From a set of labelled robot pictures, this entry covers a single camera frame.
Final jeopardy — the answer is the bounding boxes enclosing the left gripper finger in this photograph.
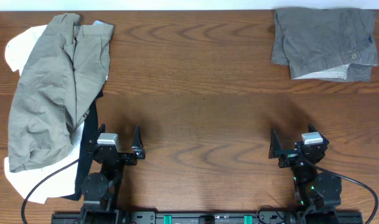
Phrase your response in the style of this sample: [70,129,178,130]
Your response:
[131,125,144,149]
[89,124,105,144]

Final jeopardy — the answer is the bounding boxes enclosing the khaki green shorts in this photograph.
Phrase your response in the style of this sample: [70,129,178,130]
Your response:
[8,13,114,173]

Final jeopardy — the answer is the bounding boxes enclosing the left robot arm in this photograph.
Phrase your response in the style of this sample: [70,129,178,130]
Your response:
[79,124,146,224]

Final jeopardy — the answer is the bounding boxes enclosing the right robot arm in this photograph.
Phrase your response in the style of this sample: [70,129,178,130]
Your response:
[268,124,342,223]

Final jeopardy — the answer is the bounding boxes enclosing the white shirt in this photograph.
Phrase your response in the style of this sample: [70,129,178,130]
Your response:
[4,25,84,204]

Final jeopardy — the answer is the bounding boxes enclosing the folded grey shorts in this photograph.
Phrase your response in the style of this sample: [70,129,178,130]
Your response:
[271,7,378,82]

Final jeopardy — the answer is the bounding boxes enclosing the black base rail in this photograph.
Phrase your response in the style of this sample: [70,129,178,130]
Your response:
[51,211,363,224]

